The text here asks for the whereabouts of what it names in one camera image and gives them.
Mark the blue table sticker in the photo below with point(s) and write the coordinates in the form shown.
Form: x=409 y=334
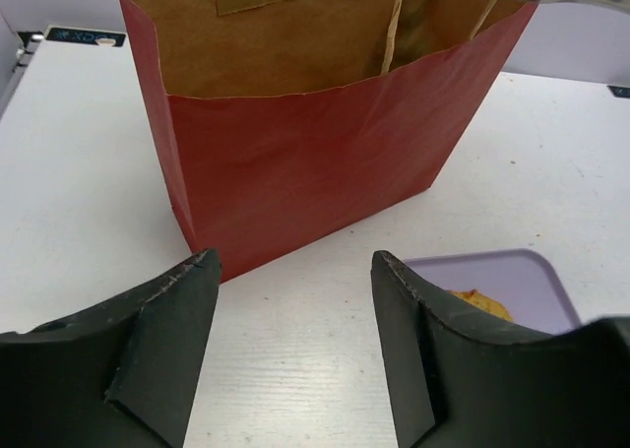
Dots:
x=620 y=92
x=85 y=36

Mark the left blue table sticker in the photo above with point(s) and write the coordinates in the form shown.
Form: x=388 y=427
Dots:
x=85 y=36

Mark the lilac plastic tray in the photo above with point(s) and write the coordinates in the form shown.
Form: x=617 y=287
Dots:
x=520 y=279

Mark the sliced brown bread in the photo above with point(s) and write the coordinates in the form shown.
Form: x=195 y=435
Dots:
x=483 y=302

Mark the right blue table sticker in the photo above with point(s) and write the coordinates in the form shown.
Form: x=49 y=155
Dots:
x=620 y=92

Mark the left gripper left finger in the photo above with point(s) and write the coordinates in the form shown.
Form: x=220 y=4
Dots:
x=121 y=373

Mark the red paper bag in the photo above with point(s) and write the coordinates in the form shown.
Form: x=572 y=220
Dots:
x=278 y=122

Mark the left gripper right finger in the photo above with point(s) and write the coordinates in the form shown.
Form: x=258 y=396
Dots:
x=458 y=376

